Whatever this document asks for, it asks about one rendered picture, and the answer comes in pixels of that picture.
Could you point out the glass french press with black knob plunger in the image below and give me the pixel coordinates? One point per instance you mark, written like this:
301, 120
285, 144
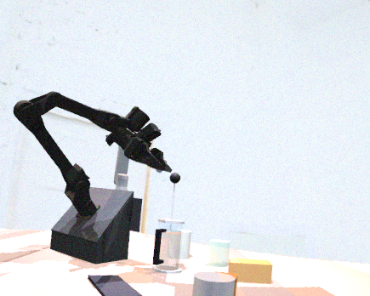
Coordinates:
168, 241

